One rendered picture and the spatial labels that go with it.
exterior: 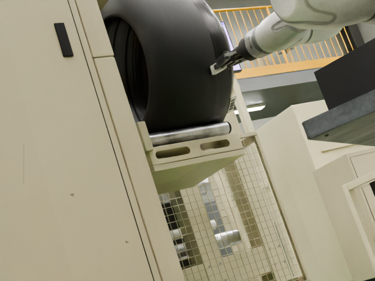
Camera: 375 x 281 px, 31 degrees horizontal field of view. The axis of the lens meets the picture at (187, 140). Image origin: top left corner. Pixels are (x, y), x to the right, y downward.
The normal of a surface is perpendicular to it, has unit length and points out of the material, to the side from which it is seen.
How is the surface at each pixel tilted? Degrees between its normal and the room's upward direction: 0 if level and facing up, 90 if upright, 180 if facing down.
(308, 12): 146
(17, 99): 90
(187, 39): 95
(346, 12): 153
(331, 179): 90
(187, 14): 77
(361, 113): 90
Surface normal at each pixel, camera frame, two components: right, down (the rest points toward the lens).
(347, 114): -0.52, -0.04
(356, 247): -0.85, 0.16
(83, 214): 0.47, -0.36
